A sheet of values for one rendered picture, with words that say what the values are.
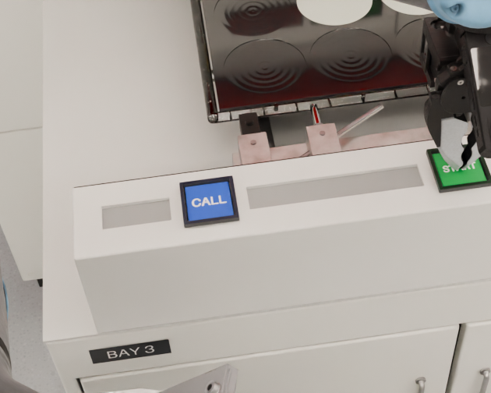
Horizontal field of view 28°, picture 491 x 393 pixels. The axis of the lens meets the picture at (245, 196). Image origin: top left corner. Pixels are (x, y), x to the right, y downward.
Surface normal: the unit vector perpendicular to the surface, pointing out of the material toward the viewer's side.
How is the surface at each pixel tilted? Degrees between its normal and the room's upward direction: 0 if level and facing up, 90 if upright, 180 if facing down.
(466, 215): 90
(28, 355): 0
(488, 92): 30
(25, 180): 90
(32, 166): 90
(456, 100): 90
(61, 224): 0
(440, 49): 0
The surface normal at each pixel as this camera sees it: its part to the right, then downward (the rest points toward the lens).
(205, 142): -0.05, -0.63
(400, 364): 0.13, 0.76
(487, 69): -0.01, -0.16
